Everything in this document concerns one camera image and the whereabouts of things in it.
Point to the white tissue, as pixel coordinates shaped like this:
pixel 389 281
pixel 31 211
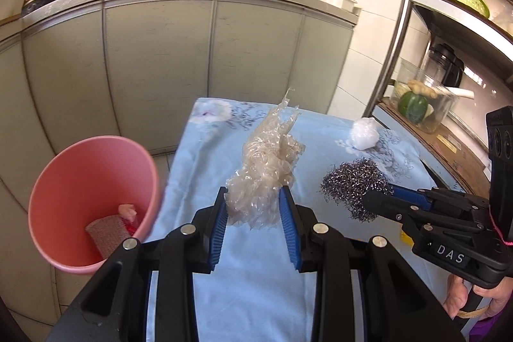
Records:
pixel 127 210

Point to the grey kitchen counter cabinet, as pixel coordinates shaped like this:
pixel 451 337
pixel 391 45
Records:
pixel 160 45

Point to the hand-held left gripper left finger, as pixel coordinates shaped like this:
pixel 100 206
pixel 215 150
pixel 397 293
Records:
pixel 219 230

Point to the green squash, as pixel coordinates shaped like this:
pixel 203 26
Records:
pixel 412 105

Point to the clear plastic wrap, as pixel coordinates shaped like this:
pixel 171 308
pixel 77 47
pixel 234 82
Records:
pixel 260 173

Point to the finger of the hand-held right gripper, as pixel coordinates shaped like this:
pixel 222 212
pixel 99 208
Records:
pixel 412 194
pixel 384 205

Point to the clear plastic container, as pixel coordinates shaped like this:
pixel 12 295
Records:
pixel 445 111

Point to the ginger root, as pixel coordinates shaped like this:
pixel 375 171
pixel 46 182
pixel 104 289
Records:
pixel 421 88

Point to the white plastic bag ball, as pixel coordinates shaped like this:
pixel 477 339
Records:
pixel 364 135

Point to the metal shelf rack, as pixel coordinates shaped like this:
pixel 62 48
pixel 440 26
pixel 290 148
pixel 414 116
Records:
pixel 400 25

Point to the white rectangular container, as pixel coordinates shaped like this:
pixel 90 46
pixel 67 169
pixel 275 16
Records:
pixel 334 1

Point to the steel wool scrubber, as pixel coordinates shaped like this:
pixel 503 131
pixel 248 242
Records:
pixel 348 181

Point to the light blue printed cloth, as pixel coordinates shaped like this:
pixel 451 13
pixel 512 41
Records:
pixel 248 286

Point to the person's right hand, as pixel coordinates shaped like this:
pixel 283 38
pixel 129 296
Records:
pixel 455 296

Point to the brown scouring pad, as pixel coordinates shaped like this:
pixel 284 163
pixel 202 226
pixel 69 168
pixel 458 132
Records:
pixel 106 234

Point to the person's right forearm purple sleeve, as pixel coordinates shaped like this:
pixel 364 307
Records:
pixel 497 330

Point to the white radish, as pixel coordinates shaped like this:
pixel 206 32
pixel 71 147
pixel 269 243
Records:
pixel 461 92

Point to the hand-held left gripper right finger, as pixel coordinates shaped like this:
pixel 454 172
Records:
pixel 289 230

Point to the pink plastic bucket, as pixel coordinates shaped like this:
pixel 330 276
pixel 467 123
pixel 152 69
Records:
pixel 80 173

